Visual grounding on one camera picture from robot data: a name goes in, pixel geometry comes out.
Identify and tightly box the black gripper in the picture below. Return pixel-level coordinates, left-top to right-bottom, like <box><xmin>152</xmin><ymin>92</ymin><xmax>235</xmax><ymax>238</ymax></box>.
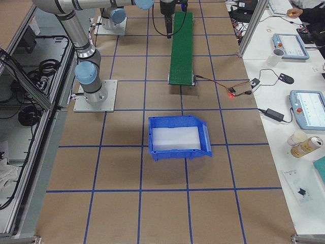
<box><xmin>159</xmin><ymin>0</ymin><xmax>175</xmax><ymax>35</ymax></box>

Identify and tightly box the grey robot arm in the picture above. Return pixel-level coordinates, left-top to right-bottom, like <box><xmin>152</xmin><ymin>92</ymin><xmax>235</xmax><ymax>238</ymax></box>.
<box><xmin>101</xmin><ymin>1</ymin><xmax>177</xmax><ymax>39</ymax></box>
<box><xmin>33</xmin><ymin>1</ymin><xmax>154</xmax><ymax>104</ymax></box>

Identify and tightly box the green conveyor belt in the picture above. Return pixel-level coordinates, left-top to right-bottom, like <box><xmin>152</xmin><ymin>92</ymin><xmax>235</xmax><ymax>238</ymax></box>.
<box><xmin>168</xmin><ymin>12</ymin><xmax>195</xmax><ymax>86</ymax></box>

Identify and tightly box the small speed controller board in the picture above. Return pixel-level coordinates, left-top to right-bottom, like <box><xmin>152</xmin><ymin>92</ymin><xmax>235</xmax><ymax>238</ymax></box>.
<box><xmin>227</xmin><ymin>87</ymin><xmax>236</xmax><ymax>98</ymax></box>

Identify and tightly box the blue plastic bin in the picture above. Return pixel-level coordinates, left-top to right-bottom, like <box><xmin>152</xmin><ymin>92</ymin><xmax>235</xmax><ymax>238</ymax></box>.
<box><xmin>148</xmin><ymin>115</ymin><xmax>212</xmax><ymax>161</ymax></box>

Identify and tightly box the white foam sheet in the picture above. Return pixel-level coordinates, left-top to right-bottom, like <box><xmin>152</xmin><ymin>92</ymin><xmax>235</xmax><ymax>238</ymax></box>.
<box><xmin>152</xmin><ymin>127</ymin><xmax>201</xmax><ymax>150</ymax></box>

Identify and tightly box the teach pendant far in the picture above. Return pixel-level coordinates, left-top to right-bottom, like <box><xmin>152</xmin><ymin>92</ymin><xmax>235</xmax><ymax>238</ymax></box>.
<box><xmin>272</xmin><ymin>34</ymin><xmax>310</xmax><ymax>60</ymax></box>

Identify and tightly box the teach pendant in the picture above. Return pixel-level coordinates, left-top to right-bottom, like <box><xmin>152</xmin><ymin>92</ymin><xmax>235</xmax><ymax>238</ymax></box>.
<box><xmin>272</xmin><ymin>34</ymin><xmax>310</xmax><ymax>60</ymax></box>
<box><xmin>289</xmin><ymin>90</ymin><xmax>324</xmax><ymax>131</ymax></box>

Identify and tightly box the black power brick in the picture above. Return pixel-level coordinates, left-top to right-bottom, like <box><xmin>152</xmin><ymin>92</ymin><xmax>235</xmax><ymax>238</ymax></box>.
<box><xmin>258</xmin><ymin>108</ymin><xmax>293</xmax><ymax>123</ymax></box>

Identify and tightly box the teach pendant near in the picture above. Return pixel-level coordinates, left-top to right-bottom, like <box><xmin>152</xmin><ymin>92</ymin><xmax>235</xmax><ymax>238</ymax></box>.
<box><xmin>289</xmin><ymin>90</ymin><xmax>324</xmax><ymax>131</ymax></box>

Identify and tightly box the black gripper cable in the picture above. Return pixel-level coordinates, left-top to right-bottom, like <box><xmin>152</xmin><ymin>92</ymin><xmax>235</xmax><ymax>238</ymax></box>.
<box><xmin>151</xmin><ymin>5</ymin><xmax>186</xmax><ymax>36</ymax></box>

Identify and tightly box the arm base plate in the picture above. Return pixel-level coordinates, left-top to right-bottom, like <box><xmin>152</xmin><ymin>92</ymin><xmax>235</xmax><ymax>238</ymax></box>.
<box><xmin>74</xmin><ymin>80</ymin><xmax>118</xmax><ymax>112</ymax></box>
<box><xmin>94</xmin><ymin>15</ymin><xmax>127</xmax><ymax>36</ymax></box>

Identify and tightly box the aluminium frame post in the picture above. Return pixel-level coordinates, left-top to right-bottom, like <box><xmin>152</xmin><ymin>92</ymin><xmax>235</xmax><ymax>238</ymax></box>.
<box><xmin>238</xmin><ymin>0</ymin><xmax>269</xmax><ymax>58</ymax></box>

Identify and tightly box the red black conveyor cable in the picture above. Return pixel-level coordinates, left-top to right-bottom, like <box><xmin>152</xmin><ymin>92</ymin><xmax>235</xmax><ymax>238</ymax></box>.
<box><xmin>195</xmin><ymin>75</ymin><xmax>252</xmax><ymax>99</ymax></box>

